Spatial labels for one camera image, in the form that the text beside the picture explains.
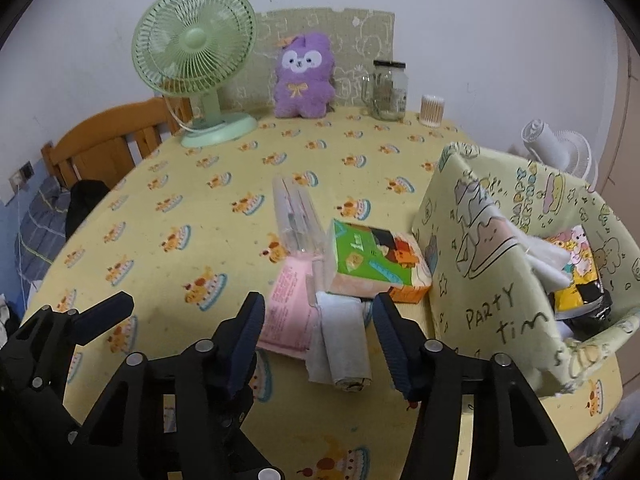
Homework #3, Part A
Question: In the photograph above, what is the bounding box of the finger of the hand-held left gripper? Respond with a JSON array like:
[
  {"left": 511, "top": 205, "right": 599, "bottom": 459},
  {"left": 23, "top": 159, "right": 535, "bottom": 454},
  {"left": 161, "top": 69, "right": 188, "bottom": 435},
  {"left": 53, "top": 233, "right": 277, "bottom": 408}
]
[{"left": 70, "top": 291, "right": 137, "bottom": 347}]

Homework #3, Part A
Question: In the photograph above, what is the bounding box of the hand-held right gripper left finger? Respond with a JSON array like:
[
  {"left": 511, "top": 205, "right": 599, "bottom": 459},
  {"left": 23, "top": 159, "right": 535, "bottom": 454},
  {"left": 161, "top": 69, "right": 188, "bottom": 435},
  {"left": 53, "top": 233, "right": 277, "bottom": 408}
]
[{"left": 75, "top": 291, "right": 288, "bottom": 480}]

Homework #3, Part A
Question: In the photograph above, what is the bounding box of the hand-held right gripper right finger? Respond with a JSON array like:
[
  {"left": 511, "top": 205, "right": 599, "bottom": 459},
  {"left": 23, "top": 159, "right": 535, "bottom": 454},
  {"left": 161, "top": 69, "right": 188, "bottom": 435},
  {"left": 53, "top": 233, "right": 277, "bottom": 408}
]
[{"left": 371, "top": 292, "right": 578, "bottom": 480}]

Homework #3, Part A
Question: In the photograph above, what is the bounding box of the white plastic bag roll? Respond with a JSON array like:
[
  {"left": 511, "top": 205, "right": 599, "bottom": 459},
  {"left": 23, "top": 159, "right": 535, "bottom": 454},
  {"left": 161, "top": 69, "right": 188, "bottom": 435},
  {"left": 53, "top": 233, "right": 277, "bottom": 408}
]
[{"left": 304, "top": 291, "right": 373, "bottom": 393}]

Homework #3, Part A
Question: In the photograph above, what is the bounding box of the cartoon printed storage box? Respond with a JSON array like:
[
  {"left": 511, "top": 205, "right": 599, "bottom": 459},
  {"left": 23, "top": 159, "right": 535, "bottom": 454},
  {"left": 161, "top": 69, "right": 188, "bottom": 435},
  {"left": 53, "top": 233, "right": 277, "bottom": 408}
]
[{"left": 411, "top": 141, "right": 640, "bottom": 398}]

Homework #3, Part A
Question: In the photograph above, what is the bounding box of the colourful cartoon packet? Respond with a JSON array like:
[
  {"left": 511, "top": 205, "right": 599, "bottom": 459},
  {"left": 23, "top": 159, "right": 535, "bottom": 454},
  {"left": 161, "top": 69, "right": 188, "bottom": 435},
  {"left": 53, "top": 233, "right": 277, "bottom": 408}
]
[{"left": 542, "top": 224, "right": 608, "bottom": 313}]

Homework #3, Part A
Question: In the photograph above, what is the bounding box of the pink packet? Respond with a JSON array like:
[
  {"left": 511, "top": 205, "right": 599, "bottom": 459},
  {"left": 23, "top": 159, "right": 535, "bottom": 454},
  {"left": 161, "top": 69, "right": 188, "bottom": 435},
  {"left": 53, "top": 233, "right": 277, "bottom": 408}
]
[{"left": 256, "top": 254, "right": 321, "bottom": 361}]

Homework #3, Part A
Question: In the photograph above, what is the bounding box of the green orange tissue pack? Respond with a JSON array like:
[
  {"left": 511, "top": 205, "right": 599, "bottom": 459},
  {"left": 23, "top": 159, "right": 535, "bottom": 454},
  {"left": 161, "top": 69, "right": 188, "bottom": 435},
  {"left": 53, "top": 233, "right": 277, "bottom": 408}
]
[{"left": 315, "top": 218, "right": 433, "bottom": 306}]

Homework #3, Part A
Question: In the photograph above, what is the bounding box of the blue plaid bedding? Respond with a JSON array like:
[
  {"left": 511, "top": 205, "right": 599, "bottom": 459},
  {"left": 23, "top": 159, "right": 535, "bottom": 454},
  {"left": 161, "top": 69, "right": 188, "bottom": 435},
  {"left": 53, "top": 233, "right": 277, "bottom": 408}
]
[{"left": 17, "top": 175, "right": 76, "bottom": 281}]

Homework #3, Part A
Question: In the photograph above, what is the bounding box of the black cloth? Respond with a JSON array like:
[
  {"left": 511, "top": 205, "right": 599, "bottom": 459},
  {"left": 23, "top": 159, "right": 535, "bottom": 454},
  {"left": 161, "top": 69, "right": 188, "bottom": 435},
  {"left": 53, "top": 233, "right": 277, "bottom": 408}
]
[{"left": 65, "top": 180, "right": 112, "bottom": 241}]

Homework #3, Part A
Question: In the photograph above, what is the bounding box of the clear plastic packet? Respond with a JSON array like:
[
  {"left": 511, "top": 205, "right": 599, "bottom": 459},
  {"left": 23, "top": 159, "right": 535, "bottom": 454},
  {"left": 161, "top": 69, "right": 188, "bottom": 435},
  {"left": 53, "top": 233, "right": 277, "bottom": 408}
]
[{"left": 271, "top": 175, "right": 328, "bottom": 257}]

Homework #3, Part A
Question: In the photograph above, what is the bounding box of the white paper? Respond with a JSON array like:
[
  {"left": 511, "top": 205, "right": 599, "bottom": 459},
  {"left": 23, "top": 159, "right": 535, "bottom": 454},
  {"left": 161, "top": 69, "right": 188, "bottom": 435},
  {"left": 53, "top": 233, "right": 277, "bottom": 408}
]
[{"left": 520, "top": 232, "right": 575, "bottom": 287}]

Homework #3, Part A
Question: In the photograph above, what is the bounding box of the clear plastic bag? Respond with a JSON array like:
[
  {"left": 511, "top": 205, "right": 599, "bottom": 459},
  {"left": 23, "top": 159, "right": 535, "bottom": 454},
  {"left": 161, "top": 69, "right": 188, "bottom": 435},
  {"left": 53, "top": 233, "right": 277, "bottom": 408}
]
[{"left": 570, "top": 395, "right": 636, "bottom": 480}]

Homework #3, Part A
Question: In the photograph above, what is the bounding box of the cotton swab container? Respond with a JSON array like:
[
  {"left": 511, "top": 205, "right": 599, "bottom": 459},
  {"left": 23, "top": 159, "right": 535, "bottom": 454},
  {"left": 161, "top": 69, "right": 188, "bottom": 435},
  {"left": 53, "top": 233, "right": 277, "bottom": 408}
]
[{"left": 419, "top": 94, "right": 444, "bottom": 127}]

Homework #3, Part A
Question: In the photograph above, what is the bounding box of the purple plush toy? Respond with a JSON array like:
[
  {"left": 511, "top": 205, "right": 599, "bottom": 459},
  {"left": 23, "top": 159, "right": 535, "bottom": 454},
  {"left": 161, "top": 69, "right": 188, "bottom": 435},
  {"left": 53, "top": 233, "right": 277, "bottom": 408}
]
[{"left": 272, "top": 32, "right": 337, "bottom": 120}]

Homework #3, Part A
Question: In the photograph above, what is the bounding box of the white standing fan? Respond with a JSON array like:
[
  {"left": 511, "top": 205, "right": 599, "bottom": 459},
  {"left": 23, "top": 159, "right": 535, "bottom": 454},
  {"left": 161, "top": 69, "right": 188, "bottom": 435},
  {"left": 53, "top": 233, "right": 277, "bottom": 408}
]
[{"left": 520, "top": 117, "right": 600, "bottom": 191}]

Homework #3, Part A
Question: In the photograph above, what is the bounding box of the green desk fan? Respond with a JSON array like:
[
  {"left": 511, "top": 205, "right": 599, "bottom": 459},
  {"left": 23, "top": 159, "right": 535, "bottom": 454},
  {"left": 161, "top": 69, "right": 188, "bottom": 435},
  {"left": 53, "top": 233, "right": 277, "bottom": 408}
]
[{"left": 131, "top": 0, "right": 259, "bottom": 149}]

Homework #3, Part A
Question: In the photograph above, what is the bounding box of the beige door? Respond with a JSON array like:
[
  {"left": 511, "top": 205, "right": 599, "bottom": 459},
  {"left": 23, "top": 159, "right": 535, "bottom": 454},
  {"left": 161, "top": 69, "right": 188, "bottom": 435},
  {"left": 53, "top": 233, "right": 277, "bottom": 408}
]
[{"left": 597, "top": 25, "right": 640, "bottom": 241}]

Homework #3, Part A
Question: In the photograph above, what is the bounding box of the green patterned board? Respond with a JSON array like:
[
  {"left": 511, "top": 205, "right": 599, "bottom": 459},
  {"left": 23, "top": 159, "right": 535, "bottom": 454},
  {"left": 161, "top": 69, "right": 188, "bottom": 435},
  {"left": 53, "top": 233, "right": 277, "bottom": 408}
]
[{"left": 220, "top": 7, "right": 397, "bottom": 111}]

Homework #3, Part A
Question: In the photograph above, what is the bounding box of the wall outlet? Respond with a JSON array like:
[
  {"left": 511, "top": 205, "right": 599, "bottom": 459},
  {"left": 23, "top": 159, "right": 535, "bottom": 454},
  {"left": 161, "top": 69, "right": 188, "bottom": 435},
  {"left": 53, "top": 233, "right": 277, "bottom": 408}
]
[{"left": 9, "top": 161, "right": 36, "bottom": 186}]

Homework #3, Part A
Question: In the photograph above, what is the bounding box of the glass jar with handle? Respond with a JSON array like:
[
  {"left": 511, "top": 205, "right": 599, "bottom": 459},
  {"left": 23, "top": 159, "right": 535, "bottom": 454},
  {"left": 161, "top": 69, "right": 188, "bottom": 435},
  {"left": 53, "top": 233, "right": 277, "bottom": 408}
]
[{"left": 361, "top": 60, "right": 408, "bottom": 122}]

